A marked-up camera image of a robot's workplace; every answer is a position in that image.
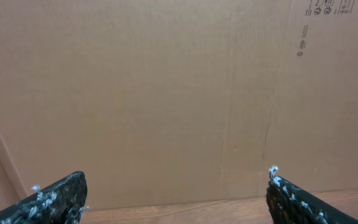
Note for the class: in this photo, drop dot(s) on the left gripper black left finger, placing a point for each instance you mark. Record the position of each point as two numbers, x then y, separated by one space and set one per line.
62 202

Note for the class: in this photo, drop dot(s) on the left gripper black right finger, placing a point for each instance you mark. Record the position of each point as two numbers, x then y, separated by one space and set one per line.
290 204

